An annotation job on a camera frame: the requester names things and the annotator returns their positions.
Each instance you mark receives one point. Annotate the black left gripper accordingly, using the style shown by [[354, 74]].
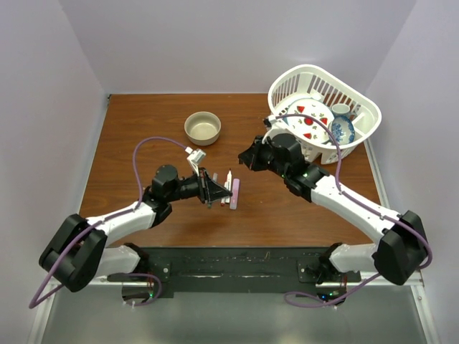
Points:
[[208, 190]]

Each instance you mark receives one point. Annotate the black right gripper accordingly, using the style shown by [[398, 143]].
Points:
[[251, 156]]

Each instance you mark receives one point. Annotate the white black marker pen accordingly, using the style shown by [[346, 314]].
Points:
[[228, 182]]

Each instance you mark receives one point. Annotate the pink highlighter pen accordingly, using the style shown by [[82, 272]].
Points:
[[235, 194]]

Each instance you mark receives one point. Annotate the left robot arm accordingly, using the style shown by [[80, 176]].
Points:
[[74, 254]]

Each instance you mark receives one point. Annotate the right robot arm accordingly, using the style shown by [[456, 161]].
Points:
[[399, 244]]

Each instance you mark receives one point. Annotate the beige ceramic bowl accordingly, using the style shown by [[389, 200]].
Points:
[[202, 128]]

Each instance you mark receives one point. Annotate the watermelon pattern plate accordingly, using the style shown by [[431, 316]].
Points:
[[302, 112]]

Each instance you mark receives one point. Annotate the white plastic dish rack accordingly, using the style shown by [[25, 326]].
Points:
[[310, 90]]

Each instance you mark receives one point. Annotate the blue floral bowl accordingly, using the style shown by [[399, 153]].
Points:
[[342, 130]]

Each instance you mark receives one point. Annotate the white mug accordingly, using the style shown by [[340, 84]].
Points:
[[341, 109]]

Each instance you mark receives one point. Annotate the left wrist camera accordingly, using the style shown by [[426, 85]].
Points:
[[194, 158]]

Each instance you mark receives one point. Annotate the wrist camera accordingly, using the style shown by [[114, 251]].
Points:
[[274, 126], [194, 158]]

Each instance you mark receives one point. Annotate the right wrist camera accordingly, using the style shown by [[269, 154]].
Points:
[[274, 126]]

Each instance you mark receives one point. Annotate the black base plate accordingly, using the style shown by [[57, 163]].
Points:
[[242, 269]]

